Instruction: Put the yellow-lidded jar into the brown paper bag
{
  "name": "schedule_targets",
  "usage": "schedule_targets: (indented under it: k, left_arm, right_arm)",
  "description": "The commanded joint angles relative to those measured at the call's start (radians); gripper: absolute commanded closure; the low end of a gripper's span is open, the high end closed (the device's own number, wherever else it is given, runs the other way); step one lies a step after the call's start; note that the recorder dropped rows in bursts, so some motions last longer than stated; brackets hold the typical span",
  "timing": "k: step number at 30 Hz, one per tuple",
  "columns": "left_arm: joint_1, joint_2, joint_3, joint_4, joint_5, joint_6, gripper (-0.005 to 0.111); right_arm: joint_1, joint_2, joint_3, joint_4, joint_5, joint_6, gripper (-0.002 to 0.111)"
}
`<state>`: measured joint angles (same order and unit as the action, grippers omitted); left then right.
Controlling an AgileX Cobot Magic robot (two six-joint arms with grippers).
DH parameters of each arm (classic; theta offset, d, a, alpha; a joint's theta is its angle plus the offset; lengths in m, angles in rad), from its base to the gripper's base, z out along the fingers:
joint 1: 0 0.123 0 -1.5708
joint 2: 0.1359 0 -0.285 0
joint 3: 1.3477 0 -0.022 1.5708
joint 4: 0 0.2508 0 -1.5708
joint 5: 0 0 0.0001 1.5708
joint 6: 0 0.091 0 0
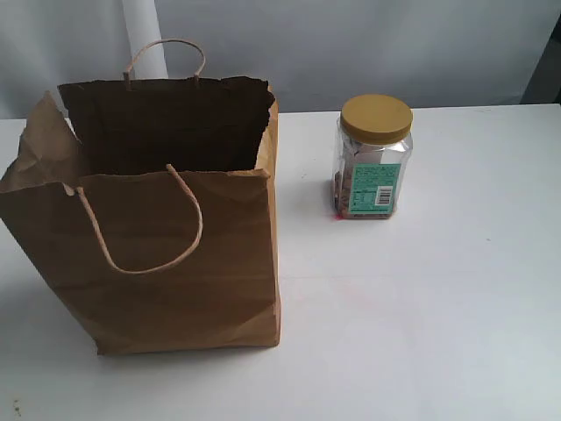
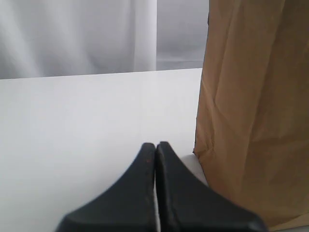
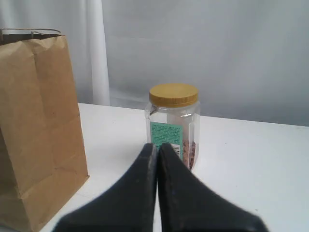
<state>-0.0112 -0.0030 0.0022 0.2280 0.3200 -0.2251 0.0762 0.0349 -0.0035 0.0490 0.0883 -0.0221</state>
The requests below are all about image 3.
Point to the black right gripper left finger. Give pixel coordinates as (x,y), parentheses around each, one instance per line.
(127,206)

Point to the brown paper bag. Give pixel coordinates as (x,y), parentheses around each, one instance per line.
(42,157)

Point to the white backdrop curtain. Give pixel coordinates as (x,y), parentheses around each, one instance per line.
(248,58)

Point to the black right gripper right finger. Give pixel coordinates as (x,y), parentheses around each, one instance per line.
(187,205)

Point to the clear jar with gold lid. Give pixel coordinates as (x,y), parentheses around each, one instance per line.
(173,116)

